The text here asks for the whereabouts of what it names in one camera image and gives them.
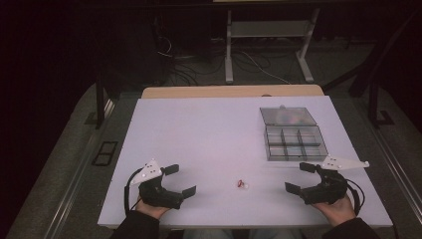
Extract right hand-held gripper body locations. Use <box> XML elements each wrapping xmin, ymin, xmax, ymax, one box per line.
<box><xmin>300</xmin><ymin>155</ymin><xmax>370</xmax><ymax>205</ymax></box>

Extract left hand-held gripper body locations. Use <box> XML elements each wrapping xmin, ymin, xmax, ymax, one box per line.
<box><xmin>129</xmin><ymin>158</ymin><xmax>185</xmax><ymax>210</ymax></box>

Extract person's left hand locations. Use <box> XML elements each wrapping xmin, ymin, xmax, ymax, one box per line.
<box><xmin>135</xmin><ymin>197</ymin><xmax>171</xmax><ymax>220</ymax></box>

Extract person's right hand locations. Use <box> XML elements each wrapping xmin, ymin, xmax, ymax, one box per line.
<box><xmin>311</xmin><ymin>194</ymin><xmax>357</xmax><ymax>227</ymax></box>

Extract clear plastic compartment box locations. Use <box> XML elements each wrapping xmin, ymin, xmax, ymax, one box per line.
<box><xmin>259</xmin><ymin>105</ymin><xmax>329</xmax><ymax>162</ymax></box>

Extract black metal stand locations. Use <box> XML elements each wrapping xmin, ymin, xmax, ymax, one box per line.
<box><xmin>321</xmin><ymin>6</ymin><xmax>422</xmax><ymax>129</ymax></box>

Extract wooden table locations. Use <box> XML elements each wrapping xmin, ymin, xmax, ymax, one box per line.
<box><xmin>141</xmin><ymin>84</ymin><xmax>325</xmax><ymax>100</ymax></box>

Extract white metal stand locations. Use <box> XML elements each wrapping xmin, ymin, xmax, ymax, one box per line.
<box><xmin>224</xmin><ymin>7</ymin><xmax>321</xmax><ymax>85</ymax></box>

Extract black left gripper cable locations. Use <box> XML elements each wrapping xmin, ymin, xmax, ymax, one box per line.
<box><xmin>123</xmin><ymin>167</ymin><xmax>144</xmax><ymax>217</ymax></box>

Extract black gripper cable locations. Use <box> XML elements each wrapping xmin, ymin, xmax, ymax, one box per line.
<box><xmin>344</xmin><ymin>178</ymin><xmax>366</xmax><ymax>217</ymax></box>
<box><xmin>123</xmin><ymin>167</ymin><xmax>144</xmax><ymax>217</ymax></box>

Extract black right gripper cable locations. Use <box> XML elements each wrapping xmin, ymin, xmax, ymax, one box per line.
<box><xmin>344</xmin><ymin>178</ymin><xmax>366</xmax><ymax>217</ymax></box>

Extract black rectangular floor frame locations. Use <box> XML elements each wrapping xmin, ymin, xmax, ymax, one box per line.
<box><xmin>91</xmin><ymin>140</ymin><xmax>119</xmax><ymax>167</ymax></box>

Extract cables on floor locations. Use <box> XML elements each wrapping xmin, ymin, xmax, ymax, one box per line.
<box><xmin>152</xmin><ymin>16</ymin><xmax>293</xmax><ymax>87</ymax></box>

